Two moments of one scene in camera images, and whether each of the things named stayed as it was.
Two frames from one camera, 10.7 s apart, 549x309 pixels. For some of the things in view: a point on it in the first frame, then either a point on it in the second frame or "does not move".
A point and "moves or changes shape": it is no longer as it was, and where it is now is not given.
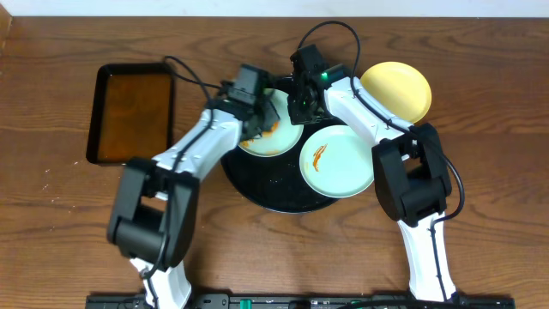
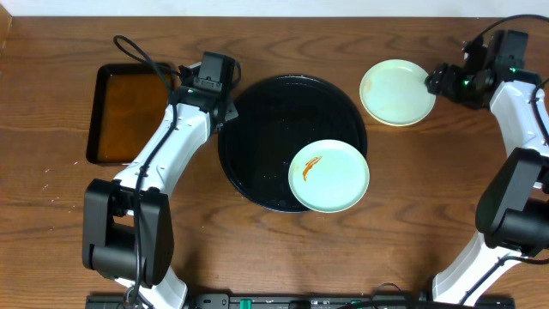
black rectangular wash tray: x=131 y=112 does not move
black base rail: x=299 y=301 does not move
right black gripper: x=298 y=118 → x=443 y=77
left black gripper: x=266 y=118 → x=229 y=112
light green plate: x=283 y=138 → x=394 y=92
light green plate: x=336 y=160 moves or changes shape
